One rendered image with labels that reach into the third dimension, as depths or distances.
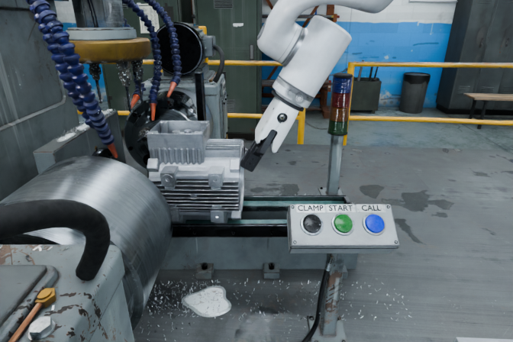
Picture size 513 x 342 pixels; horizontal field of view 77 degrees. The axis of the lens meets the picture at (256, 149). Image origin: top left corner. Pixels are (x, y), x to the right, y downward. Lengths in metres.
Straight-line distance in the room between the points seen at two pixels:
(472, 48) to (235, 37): 3.57
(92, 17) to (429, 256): 0.95
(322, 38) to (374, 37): 5.18
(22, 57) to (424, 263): 1.05
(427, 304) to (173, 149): 0.64
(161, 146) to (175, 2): 3.22
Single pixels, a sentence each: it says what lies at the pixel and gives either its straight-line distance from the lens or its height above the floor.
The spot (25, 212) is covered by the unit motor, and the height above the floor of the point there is 1.27.
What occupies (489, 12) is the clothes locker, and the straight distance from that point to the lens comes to 5.88.
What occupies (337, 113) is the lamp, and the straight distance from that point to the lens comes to 1.04.
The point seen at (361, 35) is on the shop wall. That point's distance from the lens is 5.74.
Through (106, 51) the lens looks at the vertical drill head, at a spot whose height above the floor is 1.32.
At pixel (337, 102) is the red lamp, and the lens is 1.04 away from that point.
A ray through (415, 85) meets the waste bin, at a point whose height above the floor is 0.46.
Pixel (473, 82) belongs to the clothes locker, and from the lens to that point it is 5.95.
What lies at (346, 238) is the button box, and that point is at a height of 1.05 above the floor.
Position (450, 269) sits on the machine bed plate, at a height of 0.80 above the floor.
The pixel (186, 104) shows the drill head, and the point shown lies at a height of 1.14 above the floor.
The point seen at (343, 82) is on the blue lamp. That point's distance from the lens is 1.02.
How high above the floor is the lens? 1.37
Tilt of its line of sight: 22 degrees down
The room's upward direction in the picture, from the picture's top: straight up
